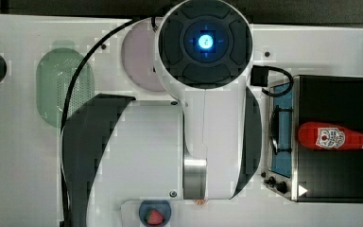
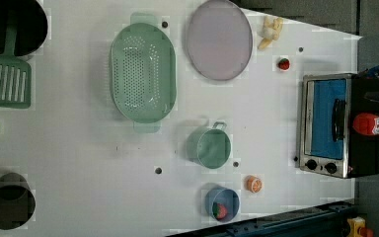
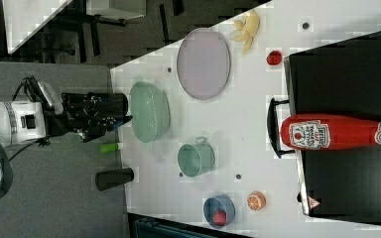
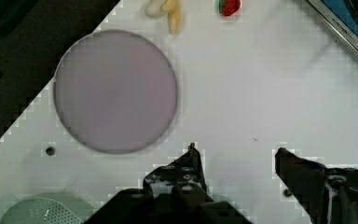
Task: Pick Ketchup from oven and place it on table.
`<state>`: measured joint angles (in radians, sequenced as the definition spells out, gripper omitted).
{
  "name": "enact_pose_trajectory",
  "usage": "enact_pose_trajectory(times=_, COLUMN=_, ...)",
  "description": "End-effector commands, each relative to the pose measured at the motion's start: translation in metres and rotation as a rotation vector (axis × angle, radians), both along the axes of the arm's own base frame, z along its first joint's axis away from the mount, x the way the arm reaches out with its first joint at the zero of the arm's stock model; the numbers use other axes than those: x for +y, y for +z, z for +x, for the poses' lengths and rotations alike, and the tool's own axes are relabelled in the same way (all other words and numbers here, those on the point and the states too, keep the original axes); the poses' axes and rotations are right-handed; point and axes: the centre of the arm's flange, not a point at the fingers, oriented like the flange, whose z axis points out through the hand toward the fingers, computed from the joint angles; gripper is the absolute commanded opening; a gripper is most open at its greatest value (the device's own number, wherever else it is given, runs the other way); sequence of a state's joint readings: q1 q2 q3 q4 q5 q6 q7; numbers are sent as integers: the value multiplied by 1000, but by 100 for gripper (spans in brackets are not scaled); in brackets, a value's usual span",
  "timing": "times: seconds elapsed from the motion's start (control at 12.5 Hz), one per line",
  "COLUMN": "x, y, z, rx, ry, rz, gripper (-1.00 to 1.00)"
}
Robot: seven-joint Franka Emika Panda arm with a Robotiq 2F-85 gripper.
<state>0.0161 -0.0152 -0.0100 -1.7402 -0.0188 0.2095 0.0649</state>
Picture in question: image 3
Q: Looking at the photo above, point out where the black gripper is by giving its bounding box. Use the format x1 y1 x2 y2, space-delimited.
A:
48 92 133 143

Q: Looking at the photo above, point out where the red ketchup bottle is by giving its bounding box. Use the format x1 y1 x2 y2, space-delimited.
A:
280 114 381 151

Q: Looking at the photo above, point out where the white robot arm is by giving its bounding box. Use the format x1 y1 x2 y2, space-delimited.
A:
0 92 132 147

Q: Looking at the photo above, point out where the black toaster oven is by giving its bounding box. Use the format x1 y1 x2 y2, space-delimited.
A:
267 31 381 225

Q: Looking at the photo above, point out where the green perforated colander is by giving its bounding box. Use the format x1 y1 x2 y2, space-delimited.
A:
130 81 171 143

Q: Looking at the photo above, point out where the black cylinder holder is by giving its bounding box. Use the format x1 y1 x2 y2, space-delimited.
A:
95 168 135 191

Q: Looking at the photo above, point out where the green metal cup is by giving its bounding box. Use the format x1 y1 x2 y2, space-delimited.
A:
178 137 215 178

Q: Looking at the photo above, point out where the lilac round plate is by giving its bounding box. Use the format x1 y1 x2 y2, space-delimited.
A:
177 28 231 100

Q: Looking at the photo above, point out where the blue bowl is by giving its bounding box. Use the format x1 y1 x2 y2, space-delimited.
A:
203 194 235 229

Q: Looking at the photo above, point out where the strawberry toy in bowl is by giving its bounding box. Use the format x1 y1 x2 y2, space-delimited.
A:
212 210 227 226

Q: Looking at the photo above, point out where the orange slice toy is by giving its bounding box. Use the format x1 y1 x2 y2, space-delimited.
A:
247 191 266 211

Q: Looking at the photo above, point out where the small red strawberry toy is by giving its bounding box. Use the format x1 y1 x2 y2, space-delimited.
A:
266 51 283 65

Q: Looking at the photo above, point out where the lime green handle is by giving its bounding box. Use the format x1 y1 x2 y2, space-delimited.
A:
100 143 122 154

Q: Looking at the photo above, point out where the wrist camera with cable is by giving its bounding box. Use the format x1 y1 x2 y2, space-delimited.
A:
23 76 64 115

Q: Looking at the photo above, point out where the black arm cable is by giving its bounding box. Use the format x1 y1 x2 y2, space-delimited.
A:
7 140 43 163

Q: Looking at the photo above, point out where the black oven door handle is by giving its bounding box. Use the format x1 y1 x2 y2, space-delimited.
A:
266 98 295 159

